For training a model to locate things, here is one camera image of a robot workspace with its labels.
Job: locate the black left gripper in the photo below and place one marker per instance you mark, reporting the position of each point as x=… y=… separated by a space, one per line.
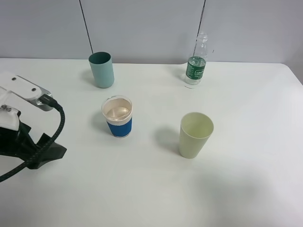
x=16 y=142

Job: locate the glass cup with blue sleeve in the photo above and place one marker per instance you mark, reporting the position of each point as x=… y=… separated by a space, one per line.
x=118 y=111

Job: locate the clear plastic drink bottle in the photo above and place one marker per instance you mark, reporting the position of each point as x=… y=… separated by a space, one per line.
x=197 y=62

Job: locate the teal plastic cup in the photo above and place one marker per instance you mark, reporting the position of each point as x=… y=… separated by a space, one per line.
x=102 y=69

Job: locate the pale yellow plastic cup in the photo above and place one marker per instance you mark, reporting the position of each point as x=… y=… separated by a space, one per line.
x=195 y=130

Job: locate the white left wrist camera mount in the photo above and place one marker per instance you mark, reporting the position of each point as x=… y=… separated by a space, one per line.
x=17 y=93

